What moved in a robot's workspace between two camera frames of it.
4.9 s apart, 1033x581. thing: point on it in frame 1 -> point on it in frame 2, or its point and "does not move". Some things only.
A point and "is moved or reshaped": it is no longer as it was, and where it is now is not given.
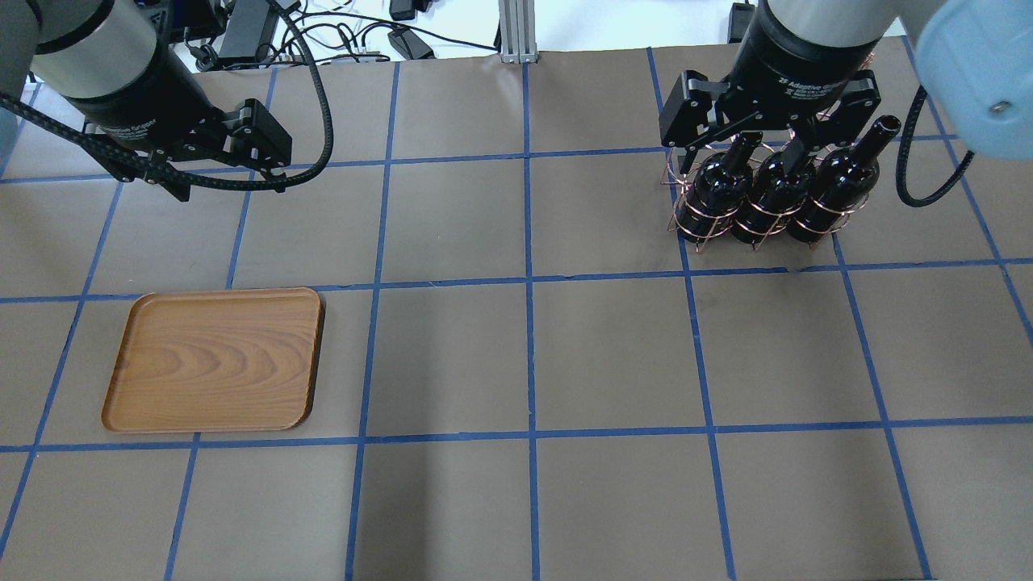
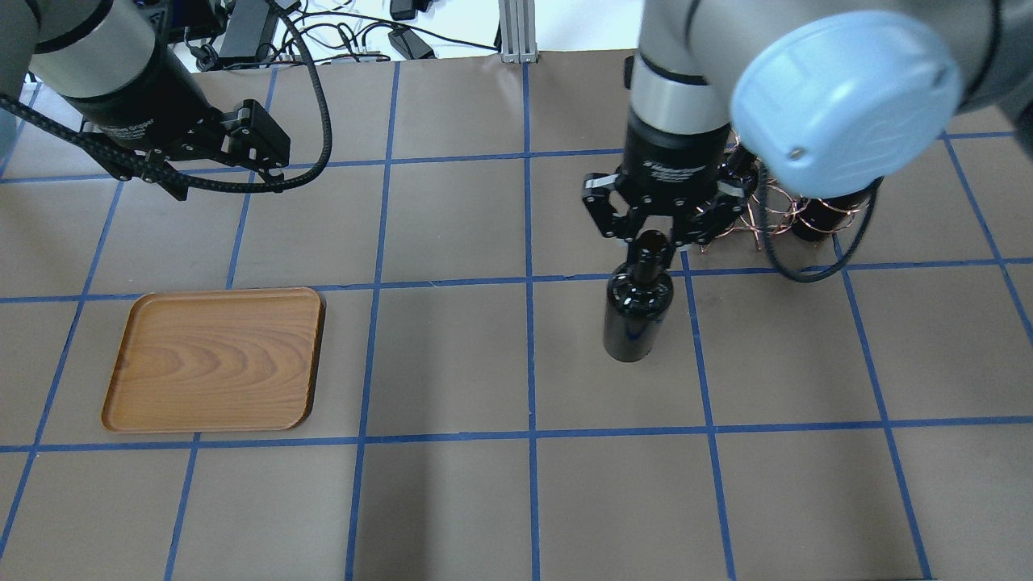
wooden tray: [238, 359] does not move
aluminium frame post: [518, 43] does not move
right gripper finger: [686, 109] -> [596, 196]
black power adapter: [248, 32] does not move
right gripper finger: [859, 98] -> [713, 218]
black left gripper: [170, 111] does not move
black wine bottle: [716, 193] is moved or reshaped
